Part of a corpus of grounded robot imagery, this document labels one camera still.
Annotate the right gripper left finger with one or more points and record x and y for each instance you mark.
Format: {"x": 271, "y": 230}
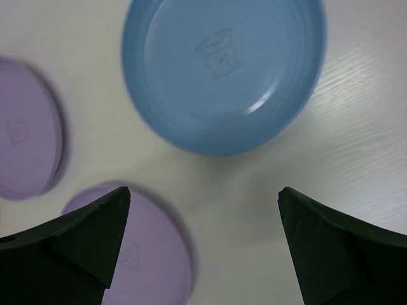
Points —
{"x": 67, "y": 260}

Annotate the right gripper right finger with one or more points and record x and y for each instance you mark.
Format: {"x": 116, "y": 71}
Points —
{"x": 339, "y": 259}

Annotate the blue plate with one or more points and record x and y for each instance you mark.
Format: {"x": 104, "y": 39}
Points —
{"x": 218, "y": 78}

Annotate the near purple plate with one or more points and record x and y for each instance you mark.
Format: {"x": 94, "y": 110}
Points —
{"x": 154, "y": 264}

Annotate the purple plate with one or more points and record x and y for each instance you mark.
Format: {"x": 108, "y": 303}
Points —
{"x": 31, "y": 132}
{"x": 154, "y": 264}

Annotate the far purple plate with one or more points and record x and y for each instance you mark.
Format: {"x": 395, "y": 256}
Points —
{"x": 31, "y": 132}

